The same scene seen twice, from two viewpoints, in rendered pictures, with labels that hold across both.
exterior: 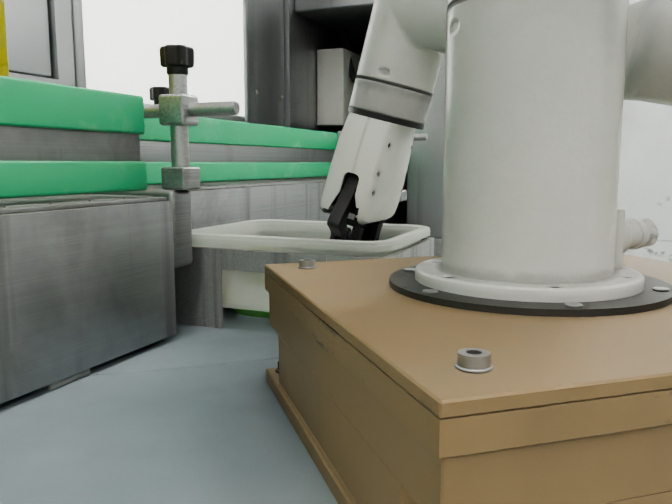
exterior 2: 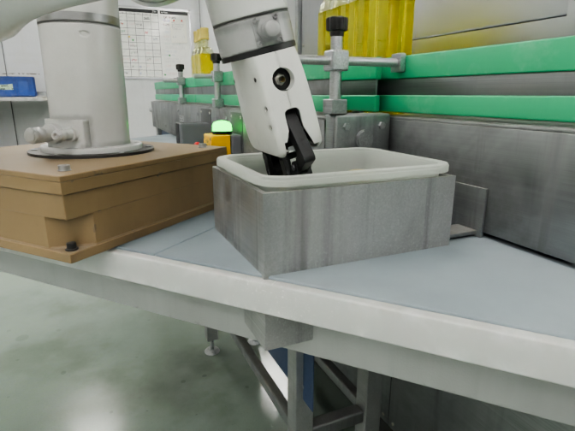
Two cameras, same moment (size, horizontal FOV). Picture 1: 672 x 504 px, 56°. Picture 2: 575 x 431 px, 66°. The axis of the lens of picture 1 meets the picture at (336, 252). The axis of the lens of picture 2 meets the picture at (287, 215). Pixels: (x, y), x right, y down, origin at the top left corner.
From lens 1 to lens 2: 103 cm
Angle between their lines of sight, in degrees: 128
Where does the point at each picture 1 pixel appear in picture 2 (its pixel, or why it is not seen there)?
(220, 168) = (541, 103)
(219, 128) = (548, 50)
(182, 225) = (328, 137)
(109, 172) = (317, 101)
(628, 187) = not seen: outside the picture
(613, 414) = not seen: hidden behind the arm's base
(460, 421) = not seen: hidden behind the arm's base
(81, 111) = (310, 70)
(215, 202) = (490, 142)
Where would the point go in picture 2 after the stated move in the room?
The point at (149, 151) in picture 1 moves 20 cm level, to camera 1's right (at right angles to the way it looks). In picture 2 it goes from (448, 85) to (358, 83)
